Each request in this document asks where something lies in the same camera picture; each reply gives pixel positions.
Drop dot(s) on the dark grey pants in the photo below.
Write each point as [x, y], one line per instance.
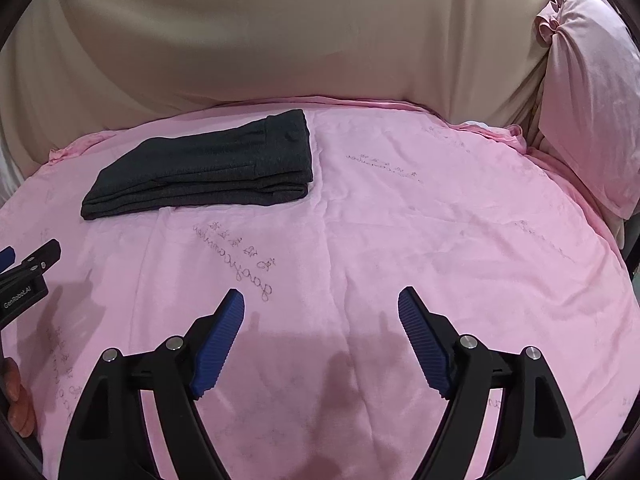
[200, 170]

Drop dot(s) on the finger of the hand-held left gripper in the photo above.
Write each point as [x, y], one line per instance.
[45, 255]
[6, 258]

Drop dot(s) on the person's left hand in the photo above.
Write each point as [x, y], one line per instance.
[20, 395]

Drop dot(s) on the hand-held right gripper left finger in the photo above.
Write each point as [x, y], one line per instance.
[220, 345]

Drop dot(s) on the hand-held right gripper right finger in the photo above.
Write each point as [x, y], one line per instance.
[425, 345]

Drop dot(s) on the beige padded headboard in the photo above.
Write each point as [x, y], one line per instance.
[275, 35]

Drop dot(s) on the pink pillow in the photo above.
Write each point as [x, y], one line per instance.
[590, 85]

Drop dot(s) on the pink printed bed sheet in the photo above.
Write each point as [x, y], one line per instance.
[400, 210]

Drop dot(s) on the white cloth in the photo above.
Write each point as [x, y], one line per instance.
[472, 124]

